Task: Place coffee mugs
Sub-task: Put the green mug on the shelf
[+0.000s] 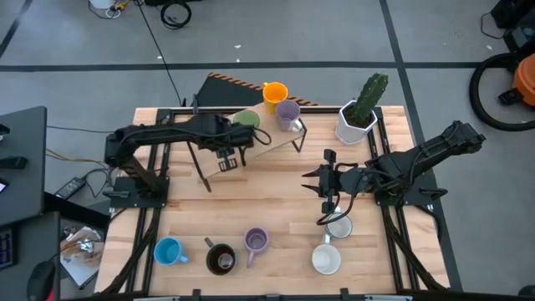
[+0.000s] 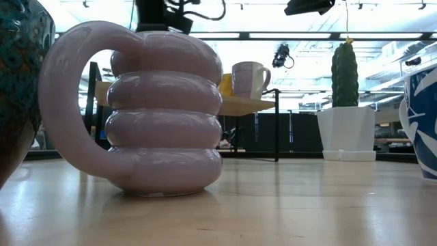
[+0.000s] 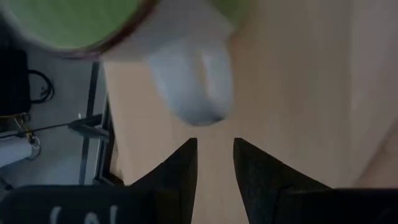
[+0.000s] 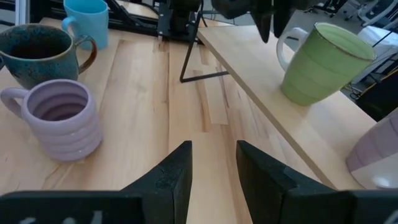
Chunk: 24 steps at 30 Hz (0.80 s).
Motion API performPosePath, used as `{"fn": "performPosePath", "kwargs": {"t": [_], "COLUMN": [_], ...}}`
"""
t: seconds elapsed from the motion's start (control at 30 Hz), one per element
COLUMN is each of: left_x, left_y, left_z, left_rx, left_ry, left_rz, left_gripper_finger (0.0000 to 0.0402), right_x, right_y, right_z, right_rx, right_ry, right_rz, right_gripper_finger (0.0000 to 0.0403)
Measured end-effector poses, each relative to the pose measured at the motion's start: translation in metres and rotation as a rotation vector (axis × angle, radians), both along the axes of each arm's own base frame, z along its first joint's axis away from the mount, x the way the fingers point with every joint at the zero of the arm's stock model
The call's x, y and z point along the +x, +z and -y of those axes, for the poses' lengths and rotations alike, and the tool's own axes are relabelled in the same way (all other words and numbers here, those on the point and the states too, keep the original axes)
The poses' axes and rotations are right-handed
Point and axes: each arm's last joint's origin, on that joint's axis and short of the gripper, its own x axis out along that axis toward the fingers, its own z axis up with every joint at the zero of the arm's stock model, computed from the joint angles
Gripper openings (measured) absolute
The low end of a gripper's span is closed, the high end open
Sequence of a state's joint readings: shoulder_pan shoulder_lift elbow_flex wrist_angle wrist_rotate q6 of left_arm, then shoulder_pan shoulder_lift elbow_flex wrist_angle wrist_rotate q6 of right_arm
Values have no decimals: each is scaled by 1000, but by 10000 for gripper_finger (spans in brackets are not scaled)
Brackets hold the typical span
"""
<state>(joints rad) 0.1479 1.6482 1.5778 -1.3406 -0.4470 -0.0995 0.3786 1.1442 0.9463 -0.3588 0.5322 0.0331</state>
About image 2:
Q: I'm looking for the lilac ribbed mug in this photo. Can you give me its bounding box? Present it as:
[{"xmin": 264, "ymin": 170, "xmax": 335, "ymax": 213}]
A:
[{"xmin": 38, "ymin": 20, "xmax": 225, "ymax": 198}]

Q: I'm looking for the white hexagonal planter pot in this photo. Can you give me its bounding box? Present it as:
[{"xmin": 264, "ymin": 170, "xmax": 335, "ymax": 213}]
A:
[{"xmin": 316, "ymin": 105, "xmax": 377, "ymax": 162}]

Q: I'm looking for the black overhead frame bar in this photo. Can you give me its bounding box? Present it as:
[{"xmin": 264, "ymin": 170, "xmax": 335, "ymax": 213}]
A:
[{"xmin": 54, "ymin": 31, "xmax": 437, "ymax": 42}]

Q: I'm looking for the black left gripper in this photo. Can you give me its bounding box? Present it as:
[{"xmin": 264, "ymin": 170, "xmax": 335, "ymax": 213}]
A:
[{"xmin": 135, "ymin": 0, "xmax": 168, "ymax": 33}]

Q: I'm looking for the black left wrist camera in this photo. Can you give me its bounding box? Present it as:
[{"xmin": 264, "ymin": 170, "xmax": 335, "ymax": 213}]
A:
[{"xmin": 166, "ymin": 13, "xmax": 194, "ymax": 36}]

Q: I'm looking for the wooden shelf with black legs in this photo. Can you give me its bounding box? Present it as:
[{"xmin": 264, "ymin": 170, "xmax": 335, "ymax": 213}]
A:
[{"xmin": 80, "ymin": 61, "xmax": 281, "ymax": 163}]

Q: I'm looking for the black room divider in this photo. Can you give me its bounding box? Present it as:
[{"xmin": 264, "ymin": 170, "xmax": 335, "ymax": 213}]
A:
[{"xmin": 218, "ymin": 111, "xmax": 324, "ymax": 153}]

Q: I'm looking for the green cactus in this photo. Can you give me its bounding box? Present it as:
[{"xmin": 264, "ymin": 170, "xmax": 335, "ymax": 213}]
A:
[{"xmin": 330, "ymin": 41, "xmax": 360, "ymax": 108}]

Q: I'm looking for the blue and white patterned mug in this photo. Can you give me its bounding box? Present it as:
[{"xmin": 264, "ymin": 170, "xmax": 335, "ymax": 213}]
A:
[{"xmin": 398, "ymin": 66, "xmax": 437, "ymax": 182}]

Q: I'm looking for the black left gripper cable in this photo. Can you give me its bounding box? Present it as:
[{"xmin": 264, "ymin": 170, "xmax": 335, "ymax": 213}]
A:
[{"xmin": 173, "ymin": 0, "xmax": 227, "ymax": 21}]

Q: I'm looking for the purple mug with white handle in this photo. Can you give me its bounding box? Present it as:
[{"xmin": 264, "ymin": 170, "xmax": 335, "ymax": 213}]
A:
[{"xmin": 231, "ymin": 61, "xmax": 272, "ymax": 100}]

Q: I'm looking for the wooden background table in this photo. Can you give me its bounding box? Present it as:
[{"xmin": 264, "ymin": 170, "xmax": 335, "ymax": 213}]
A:
[{"xmin": 374, "ymin": 137, "xmax": 412, "ymax": 144}]

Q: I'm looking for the black hanging camera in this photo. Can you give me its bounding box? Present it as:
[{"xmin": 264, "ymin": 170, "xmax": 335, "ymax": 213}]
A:
[{"xmin": 272, "ymin": 43, "xmax": 295, "ymax": 69}]

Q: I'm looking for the black table frame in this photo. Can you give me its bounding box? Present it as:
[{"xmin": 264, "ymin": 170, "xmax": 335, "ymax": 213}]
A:
[{"xmin": 23, "ymin": 149, "xmax": 437, "ymax": 165}]

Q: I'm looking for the yellow hanging string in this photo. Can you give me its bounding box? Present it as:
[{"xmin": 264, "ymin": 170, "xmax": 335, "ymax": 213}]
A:
[{"xmin": 344, "ymin": 0, "xmax": 354, "ymax": 44}]

